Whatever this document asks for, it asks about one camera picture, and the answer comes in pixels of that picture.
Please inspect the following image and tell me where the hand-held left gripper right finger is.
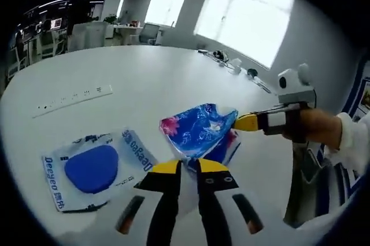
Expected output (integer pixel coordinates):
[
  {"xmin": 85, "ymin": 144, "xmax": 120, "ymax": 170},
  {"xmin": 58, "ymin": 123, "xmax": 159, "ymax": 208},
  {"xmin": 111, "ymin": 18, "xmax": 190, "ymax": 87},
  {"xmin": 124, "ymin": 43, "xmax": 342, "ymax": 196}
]
[{"xmin": 196, "ymin": 159, "xmax": 290, "ymax": 246}]

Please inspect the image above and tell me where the wall poster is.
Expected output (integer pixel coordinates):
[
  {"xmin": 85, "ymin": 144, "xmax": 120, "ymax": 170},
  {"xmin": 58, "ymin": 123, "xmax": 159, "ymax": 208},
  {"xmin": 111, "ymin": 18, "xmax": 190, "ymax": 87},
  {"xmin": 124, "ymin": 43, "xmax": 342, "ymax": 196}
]
[{"xmin": 349, "ymin": 60, "xmax": 370, "ymax": 123}]

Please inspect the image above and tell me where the white table socket strip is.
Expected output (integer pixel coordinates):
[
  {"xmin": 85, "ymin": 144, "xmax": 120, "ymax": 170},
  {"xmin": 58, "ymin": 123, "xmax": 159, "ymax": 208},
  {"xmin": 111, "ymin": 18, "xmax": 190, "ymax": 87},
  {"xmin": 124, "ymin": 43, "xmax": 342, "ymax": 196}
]
[{"xmin": 31, "ymin": 83, "xmax": 114, "ymax": 119}]

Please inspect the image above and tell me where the person in white, masked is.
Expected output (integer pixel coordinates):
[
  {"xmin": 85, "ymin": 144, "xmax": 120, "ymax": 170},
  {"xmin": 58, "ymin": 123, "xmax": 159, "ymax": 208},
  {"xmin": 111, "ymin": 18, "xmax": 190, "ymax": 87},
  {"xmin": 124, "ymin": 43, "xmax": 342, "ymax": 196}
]
[{"xmin": 282, "ymin": 141, "xmax": 370, "ymax": 231}]

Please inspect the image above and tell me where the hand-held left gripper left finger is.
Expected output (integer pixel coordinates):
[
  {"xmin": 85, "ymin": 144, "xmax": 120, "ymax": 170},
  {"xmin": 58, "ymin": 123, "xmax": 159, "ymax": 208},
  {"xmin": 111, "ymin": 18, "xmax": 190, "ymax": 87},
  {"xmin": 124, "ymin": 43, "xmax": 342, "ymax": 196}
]
[{"xmin": 86, "ymin": 160, "xmax": 183, "ymax": 246}]

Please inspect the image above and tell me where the white cabinet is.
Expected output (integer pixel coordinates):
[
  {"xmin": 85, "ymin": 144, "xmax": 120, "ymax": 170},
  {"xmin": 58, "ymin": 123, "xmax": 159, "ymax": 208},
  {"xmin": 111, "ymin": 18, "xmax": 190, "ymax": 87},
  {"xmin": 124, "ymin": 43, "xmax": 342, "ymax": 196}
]
[{"xmin": 67, "ymin": 21, "xmax": 115, "ymax": 52}]

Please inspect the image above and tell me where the person's right hand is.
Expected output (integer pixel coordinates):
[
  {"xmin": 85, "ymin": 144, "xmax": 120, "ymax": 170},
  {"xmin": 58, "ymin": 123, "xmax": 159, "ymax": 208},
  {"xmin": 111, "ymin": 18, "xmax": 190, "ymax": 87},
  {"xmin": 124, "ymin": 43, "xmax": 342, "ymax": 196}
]
[{"xmin": 284, "ymin": 108, "xmax": 342, "ymax": 145}]

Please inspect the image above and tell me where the grey office chair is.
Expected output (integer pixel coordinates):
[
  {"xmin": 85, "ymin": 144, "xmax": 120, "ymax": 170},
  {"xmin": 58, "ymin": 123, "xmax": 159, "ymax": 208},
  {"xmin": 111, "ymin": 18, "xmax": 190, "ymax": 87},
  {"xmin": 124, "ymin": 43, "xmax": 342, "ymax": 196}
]
[{"xmin": 139, "ymin": 23, "xmax": 160, "ymax": 46}]

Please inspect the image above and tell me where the blue sponge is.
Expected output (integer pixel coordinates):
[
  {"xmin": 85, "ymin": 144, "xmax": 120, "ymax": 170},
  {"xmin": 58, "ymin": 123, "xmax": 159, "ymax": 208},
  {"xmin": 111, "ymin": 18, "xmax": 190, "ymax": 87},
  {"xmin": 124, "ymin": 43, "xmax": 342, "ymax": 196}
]
[{"xmin": 41, "ymin": 128, "xmax": 160, "ymax": 214}]

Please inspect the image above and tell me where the blue floral tissue packet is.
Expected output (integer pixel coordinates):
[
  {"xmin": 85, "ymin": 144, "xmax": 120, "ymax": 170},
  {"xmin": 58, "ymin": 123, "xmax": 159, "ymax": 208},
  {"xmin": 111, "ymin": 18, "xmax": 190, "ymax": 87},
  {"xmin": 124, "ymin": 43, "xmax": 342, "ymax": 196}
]
[{"xmin": 159, "ymin": 102, "xmax": 242, "ymax": 169}]

